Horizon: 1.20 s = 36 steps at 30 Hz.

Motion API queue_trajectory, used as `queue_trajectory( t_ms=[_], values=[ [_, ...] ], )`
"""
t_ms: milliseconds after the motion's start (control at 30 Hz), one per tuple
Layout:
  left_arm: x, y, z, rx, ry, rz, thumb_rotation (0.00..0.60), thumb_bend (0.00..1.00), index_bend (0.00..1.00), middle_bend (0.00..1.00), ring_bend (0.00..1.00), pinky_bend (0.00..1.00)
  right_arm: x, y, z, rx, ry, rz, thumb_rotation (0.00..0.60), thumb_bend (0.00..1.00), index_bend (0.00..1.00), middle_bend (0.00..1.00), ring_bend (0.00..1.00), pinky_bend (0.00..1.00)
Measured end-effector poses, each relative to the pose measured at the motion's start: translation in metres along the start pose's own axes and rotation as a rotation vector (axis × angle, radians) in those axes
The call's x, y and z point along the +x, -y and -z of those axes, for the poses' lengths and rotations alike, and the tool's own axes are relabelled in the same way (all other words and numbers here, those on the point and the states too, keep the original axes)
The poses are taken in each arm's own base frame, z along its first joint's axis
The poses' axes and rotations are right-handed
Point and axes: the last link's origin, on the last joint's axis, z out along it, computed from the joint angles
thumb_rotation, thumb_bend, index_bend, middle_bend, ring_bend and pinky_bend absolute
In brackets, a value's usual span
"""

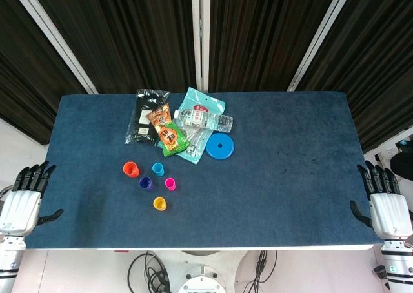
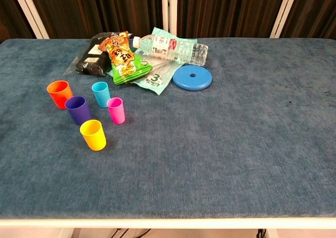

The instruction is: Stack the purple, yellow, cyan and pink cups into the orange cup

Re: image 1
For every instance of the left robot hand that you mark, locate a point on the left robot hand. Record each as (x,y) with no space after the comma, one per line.
(19,206)

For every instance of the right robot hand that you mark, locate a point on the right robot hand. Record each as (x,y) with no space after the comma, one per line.
(388,212)

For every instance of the purple plastic cup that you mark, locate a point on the purple plastic cup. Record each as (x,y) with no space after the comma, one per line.
(145,183)

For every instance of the yellow plastic cup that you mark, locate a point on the yellow plastic cup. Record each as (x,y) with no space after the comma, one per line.
(159,204)

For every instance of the light blue plastic cup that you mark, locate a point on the light blue plastic cup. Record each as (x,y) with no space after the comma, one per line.
(158,169)

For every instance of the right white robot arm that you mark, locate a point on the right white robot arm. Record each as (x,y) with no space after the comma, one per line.
(398,267)

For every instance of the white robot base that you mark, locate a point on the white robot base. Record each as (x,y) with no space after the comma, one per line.
(200,273)

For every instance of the black chair wheel base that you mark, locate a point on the black chair wheel base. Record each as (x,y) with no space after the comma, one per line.
(380,272)

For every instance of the blue table cloth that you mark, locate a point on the blue table cloth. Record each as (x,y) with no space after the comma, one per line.
(274,193)

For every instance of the orange plastic cup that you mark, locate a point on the orange plastic cup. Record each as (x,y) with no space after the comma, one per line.
(131,169)

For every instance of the dark brown curtain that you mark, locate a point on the dark brown curtain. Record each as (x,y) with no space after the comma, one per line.
(380,73)
(22,80)
(129,38)
(258,38)

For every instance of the pink plastic cup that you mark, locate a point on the pink plastic cup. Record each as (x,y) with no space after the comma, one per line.
(170,184)

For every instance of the black item in clear bag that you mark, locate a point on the black item in clear bag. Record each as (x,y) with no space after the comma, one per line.
(143,112)

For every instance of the orange green snack bag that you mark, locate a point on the orange green snack bag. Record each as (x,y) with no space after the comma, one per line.
(169,138)

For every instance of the blue round disc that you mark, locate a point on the blue round disc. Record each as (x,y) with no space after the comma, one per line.
(226,149)

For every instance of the clear plastic water bottle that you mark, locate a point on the clear plastic water bottle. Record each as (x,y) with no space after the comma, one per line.
(209,120)

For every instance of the teal utensil package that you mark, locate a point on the teal utensil package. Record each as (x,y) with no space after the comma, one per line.
(201,101)

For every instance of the white frame post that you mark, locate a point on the white frame post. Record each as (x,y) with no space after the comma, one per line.
(55,38)
(319,38)
(200,38)

